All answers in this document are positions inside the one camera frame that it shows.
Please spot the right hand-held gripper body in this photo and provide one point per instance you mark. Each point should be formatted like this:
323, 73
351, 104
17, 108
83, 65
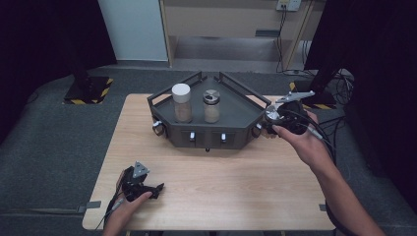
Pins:
293, 116

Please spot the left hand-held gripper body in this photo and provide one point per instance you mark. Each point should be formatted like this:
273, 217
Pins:
132, 183

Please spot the dark grey corner rack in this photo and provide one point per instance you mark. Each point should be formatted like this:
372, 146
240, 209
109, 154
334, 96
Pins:
213, 101

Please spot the glass spice jar white lid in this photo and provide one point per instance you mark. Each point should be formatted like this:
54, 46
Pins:
181, 93

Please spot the person's left hand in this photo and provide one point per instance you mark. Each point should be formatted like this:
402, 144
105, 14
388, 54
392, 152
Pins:
124, 211

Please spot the person's right hand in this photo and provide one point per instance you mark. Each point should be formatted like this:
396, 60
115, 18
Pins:
309, 147

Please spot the black stand with striped base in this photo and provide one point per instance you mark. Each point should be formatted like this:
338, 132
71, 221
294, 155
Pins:
87, 90
323, 98

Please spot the grey tape strip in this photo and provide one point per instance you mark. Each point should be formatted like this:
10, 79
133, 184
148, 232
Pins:
322, 207
91, 205

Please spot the black curtain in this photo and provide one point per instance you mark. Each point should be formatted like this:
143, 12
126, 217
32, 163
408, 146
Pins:
377, 49
49, 32

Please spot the white panel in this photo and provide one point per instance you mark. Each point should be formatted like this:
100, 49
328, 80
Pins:
134, 29

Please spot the white wall socket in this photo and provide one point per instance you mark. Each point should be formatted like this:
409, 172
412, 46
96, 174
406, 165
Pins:
290, 4

